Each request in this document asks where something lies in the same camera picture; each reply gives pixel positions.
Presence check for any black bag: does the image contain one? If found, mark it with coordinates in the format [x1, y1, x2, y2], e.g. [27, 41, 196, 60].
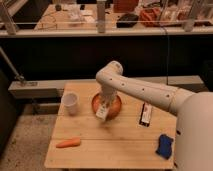
[116, 13, 139, 28]

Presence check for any white labelled bottle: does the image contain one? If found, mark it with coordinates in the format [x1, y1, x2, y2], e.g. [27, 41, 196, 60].
[96, 103, 109, 121]

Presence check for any orange carrot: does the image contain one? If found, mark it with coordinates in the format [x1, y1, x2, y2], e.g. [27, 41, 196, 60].
[56, 138, 81, 148]

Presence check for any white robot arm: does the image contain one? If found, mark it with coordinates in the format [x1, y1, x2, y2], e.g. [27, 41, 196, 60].
[96, 61, 213, 171]

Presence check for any wooden table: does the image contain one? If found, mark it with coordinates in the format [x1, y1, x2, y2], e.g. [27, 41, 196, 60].
[45, 81, 176, 169]

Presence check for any grey metal pole clamp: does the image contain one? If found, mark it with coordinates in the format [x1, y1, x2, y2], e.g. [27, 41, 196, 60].
[0, 46, 38, 86]

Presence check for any blue sponge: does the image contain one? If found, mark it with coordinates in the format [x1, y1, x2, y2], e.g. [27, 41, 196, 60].
[156, 134, 173, 159]

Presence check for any orange ceramic bowl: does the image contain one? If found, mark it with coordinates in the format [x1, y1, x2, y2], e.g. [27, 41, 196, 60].
[91, 93, 122, 120]

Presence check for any white plastic cup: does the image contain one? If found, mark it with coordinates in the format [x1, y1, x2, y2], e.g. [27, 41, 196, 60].
[61, 92, 78, 116]

